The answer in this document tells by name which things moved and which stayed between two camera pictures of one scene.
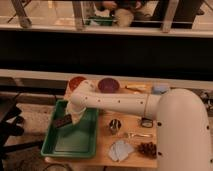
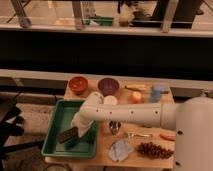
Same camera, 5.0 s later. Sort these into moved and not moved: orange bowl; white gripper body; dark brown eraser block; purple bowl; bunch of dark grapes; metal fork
Moved: white gripper body; dark brown eraser block
Not moved: bunch of dark grapes; metal fork; purple bowl; orange bowl
